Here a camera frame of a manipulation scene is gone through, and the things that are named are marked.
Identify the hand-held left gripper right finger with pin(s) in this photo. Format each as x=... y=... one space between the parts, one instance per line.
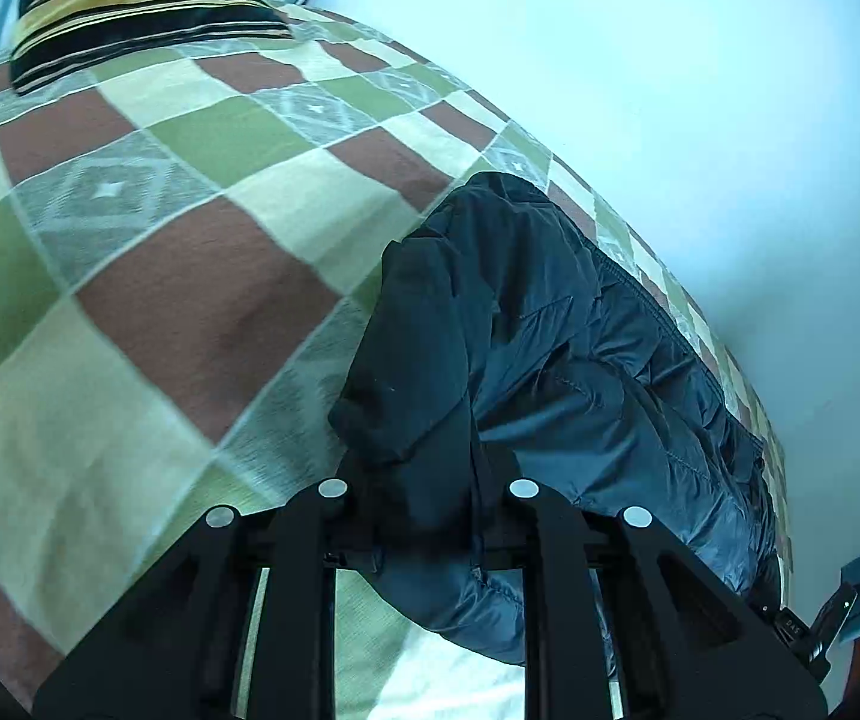
x=602 y=600

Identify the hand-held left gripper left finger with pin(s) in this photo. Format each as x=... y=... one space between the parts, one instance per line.
x=287 y=585

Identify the black quilted jacket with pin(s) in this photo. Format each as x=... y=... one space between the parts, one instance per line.
x=550 y=330

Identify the checkered bed sheet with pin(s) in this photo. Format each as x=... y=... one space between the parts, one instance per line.
x=137 y=255

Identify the striped yellow black pillow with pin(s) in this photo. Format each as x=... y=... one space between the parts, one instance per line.
x=137 y=7

